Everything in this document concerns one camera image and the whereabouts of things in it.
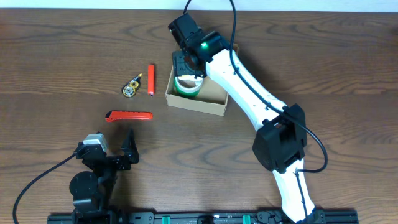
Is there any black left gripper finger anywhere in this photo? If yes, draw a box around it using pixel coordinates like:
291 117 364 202
77 142 91 152
121 129 139 164

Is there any beige masking tape roll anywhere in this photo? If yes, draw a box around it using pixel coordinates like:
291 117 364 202
175 75 203 92

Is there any green tape roll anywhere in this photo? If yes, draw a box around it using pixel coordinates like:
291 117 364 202
174 75 203 97

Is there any red stapler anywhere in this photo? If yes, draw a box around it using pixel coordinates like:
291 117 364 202
147 64 155 96

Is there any brown cardboard box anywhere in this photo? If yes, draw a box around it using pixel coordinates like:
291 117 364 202
165 64 229 116

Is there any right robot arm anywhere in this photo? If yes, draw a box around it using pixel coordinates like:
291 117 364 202
172 30 315 222

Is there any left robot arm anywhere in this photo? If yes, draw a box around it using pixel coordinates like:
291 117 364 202
69 140 139 219

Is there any red utility knife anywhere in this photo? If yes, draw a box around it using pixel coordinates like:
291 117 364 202
105 110 153 123

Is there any yellow correction tape dispenser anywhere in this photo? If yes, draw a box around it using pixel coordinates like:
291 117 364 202
121 73 142 98

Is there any right black cable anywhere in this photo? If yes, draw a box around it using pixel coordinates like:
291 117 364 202
183 0 329 218

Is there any black cable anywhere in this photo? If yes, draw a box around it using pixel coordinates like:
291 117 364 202
183 0 329 218
12 153 77 224

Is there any left black cable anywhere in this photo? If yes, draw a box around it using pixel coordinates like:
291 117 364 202
12 153 77 224

